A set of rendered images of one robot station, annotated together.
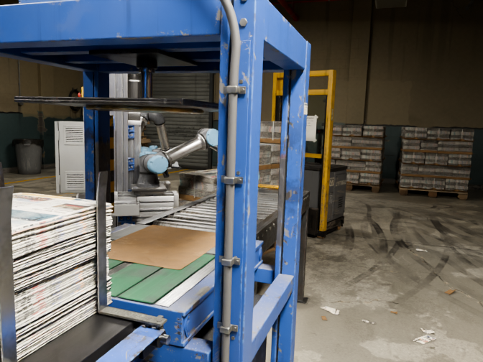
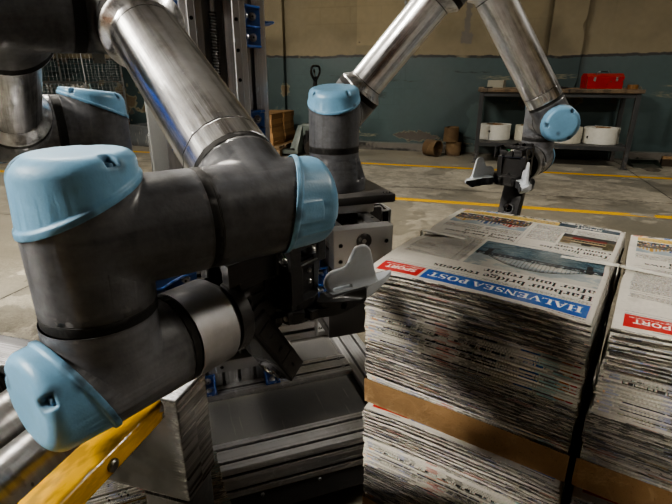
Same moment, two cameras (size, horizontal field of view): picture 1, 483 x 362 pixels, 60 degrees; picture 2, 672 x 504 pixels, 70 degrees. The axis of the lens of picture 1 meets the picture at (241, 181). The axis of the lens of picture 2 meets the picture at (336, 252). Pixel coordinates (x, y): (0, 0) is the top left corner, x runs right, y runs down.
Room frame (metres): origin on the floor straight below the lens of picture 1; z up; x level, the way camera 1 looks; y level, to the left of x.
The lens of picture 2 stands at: (3.20, -0.37, 1.08)
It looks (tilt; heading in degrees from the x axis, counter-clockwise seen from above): 21 degrees down; 87
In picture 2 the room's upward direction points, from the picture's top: straight up
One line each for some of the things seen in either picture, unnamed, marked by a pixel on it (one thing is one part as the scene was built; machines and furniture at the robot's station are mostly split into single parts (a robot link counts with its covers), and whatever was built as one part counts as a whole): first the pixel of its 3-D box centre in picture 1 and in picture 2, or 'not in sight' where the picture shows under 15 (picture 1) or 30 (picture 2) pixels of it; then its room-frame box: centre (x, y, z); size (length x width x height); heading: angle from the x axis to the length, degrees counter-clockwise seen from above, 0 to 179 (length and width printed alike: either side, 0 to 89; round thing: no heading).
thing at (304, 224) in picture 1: (302, 254); not in sight; (2.90, -0.45, 0.34); 0.06 x 0.06 x 0.68; 71
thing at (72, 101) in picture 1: (146, 107); not in sight; (1.41, 0.32, 1.30); 0.55 x 0.55 x 0.03; 71
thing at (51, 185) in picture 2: not in sight; (114, 231); (3.07, -0.06, 0.98); 0.11 x 0.08 x 0.11; 32
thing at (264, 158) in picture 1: (246, 156); not in sight; (3.96, -0.04, 0.95); 0.38 x 0.29 x 0.23; 55
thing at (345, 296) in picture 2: not in sight; (325, 299); (3.21, 0.07, 0.86); 0.09 x 0.05 x 0.02; 24
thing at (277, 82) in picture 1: (274, 148); not in sight; (4.98, -0.39, 0.97); 0.09 x 0.09 x 1.75; 54
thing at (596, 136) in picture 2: not in sight; (550, 117); (6.18, 5.69, 0.55); 1.80 x 0.70 x 1.09; 161
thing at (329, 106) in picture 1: (325, 152); not in sight; (4.59, -0.92, 0.97); 0.09 x 0.09 x 1.75; 54
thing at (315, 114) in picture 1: (301, 123); not in sight; (4.80, -0.66, 1.28); 0.57 x 0.01 x 0.65; 54
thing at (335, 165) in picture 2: not in sight; (334, 166); (3.25, 0.76, 0.87); 0.15 x 0.15 x 0.10
